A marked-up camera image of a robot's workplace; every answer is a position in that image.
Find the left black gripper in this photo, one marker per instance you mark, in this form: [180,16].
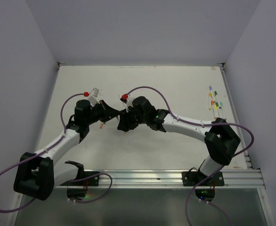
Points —
[108,112]

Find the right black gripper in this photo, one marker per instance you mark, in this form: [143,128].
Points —
[125,123]

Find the yellow cap marker front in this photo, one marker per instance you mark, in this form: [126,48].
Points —
[117,118]

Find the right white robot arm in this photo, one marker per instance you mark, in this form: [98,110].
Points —
[220,139]

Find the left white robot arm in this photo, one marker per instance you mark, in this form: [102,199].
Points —
[36,176]

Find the yellow cap marker rear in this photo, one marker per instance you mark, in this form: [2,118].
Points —
[210,101]

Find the orange cap marker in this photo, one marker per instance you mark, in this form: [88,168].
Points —
[212,109]

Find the green cap marker lower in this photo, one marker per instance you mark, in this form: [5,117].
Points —
[220,114]

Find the mint cap marker right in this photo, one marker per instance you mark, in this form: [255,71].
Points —
[222,110]

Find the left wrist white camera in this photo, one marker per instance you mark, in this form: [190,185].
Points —
[93,97]

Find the wrist white camera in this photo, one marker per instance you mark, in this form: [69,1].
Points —
[93,97]
[127,99]

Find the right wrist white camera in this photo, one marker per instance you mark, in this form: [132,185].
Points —
[127,99]

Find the aluminium front rail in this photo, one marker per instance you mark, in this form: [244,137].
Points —
[170,179]

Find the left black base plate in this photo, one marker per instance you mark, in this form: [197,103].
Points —
[90,177]

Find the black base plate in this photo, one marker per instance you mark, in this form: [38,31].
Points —
[191,178]
[90,177]

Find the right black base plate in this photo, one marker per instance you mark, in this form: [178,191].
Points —
[191,178]

